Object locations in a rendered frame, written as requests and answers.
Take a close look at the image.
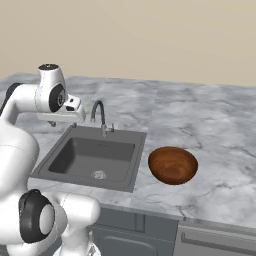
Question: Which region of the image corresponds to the grey curved sink tap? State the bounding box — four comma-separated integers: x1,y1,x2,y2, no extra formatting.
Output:
90,99,115,138

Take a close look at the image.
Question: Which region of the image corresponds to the brown wooden bowl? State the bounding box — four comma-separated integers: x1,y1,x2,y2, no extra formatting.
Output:
147,146,199,186

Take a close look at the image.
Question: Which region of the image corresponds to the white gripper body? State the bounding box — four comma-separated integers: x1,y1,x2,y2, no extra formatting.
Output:
35,107,87,124

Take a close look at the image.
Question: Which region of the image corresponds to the grey drawer front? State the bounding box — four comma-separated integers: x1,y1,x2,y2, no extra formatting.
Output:
173,218,256,256

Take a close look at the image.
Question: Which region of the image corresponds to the grey drawer handle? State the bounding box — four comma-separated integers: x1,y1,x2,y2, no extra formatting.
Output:
180,231,256,256

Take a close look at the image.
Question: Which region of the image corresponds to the grey kitchen sink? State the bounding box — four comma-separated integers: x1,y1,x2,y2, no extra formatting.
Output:
29,124,148,194

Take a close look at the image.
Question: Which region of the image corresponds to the grey cupboard door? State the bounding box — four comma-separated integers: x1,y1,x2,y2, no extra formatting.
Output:
89,207,179,256

